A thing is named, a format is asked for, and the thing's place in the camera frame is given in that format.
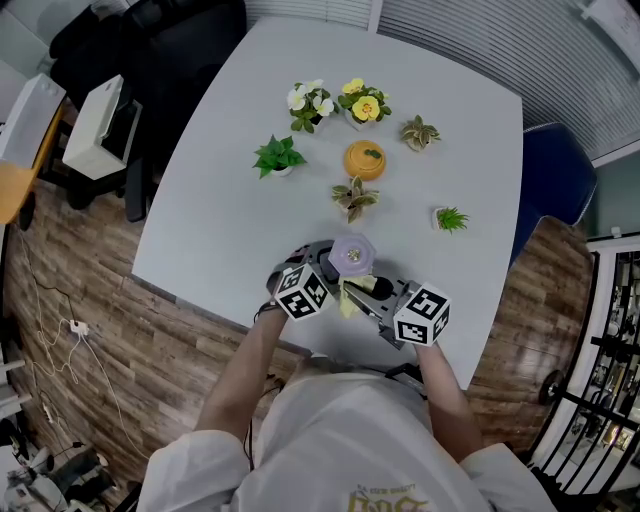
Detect black metal rack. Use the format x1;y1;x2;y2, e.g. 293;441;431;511
519;249;640;494

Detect yellow cloth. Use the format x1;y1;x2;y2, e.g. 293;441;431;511
336;273;381;322

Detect person's white t-shirt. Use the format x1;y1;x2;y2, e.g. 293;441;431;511
133;363;555;512

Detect variegated leaf potted plant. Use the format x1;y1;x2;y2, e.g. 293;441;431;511
330;175;381;225
398;114;442;153

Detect black cable on shirt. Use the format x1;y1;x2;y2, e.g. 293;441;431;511
241;372;287;472

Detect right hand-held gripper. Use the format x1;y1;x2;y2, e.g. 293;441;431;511
344;276;452;351

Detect white rounded appliance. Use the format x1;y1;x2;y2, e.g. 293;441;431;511
0;73;68;169

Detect spiky green plant white pot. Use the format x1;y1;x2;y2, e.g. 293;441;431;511
431;206;471;236

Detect person's left forearm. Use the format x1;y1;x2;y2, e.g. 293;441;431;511
193;305;290;442

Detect yellow flower potted plant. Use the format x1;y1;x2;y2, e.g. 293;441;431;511
337;77;393;132

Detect white cable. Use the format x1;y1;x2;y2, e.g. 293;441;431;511
27;319;151;461

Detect window blinds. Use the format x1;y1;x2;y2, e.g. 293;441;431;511
244;0;640;161

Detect person's right forearm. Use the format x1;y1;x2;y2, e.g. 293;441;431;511
411;343;485;462

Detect blue chair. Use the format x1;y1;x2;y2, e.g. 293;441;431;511
508;121;599;271

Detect black office chair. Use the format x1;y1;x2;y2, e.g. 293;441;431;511
48;0;249;224

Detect white flower potted plant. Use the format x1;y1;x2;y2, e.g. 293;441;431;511
286;78;335;135

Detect white box appliance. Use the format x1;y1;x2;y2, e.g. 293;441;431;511
61;74;143;177

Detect orange round jar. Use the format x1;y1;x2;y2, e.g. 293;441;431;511
342;139;388;182

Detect yellow wooden table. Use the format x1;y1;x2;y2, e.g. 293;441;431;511
0;102;65;226

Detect green leafy potted plant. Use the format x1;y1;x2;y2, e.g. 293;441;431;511
252;134;308;180

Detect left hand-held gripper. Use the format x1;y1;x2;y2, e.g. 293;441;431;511
266;240;336;323

